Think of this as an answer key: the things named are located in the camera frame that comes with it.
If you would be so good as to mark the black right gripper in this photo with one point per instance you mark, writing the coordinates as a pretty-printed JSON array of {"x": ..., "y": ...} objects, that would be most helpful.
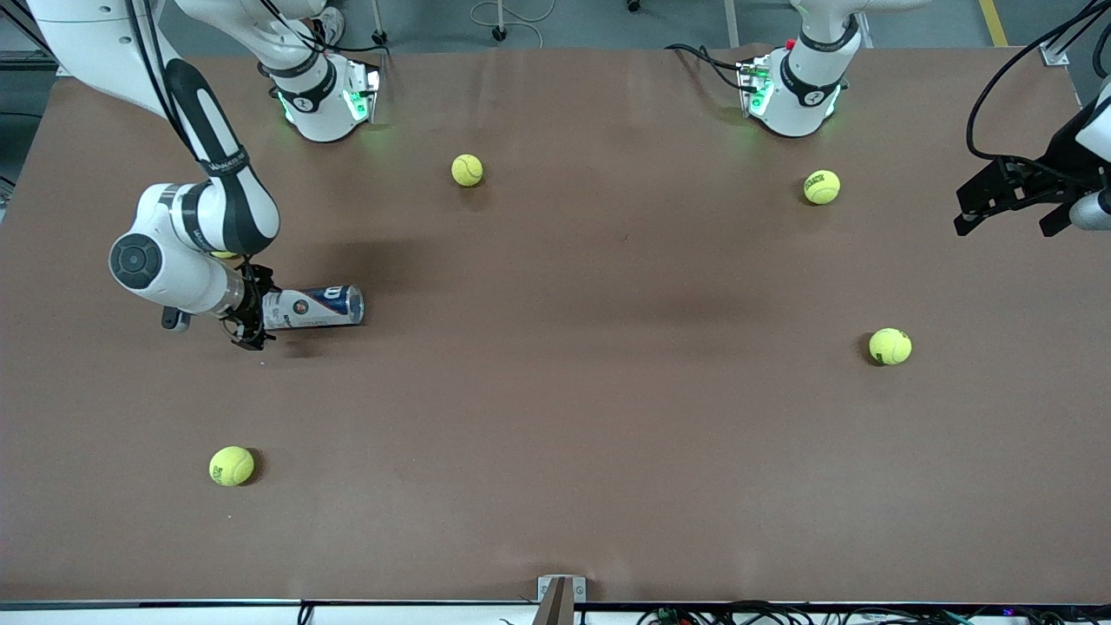
[{"x": 251, "y": 300}]

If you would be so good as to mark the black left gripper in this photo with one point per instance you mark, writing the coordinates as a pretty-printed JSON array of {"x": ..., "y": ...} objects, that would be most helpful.
[{"x": 1053, "y": 167}]

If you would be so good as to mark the white blue tennis ball can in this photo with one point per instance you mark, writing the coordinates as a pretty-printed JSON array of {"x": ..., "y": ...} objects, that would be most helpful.
[{"x": 317, "y": 307}]

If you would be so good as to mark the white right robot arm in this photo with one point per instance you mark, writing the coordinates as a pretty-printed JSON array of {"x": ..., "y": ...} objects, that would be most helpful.
[{"x": 187, "y": 278}]

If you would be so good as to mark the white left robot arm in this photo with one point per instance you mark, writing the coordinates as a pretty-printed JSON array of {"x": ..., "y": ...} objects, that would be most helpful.
[{"x": 794, "y": 108}]

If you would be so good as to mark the plain yellow tennis ball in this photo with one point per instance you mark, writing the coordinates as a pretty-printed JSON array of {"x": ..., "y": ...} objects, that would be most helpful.
[{"x": 467, "y": 170}]

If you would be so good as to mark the white sneaker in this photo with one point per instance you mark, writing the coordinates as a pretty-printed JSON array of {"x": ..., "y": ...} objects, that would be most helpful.
[{"x": 331, "y": 22}]

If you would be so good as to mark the wheeled stand leg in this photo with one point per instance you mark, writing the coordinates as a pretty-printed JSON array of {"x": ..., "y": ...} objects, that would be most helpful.
[
  {"x": 379, "y": 35},
  {"x": 499, "y": 33}
]

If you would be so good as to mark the aluminium frame post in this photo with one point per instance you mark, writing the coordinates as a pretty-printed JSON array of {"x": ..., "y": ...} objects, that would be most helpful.
[{"x": 1055, "y": 54}]

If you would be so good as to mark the aluminium extrusion frame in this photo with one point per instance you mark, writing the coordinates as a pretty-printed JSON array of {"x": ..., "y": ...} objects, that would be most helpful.
[{"x": 17, "y": 61}]

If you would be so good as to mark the grey metal camera bracket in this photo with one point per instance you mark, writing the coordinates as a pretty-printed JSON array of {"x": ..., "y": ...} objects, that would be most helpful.
[{"x": 561, "y": 595}]

